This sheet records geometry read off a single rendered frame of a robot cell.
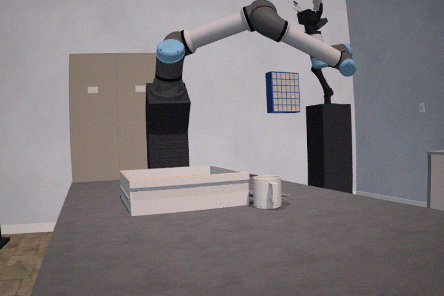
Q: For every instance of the white mug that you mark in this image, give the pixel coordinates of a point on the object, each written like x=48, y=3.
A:
x=265, y=192

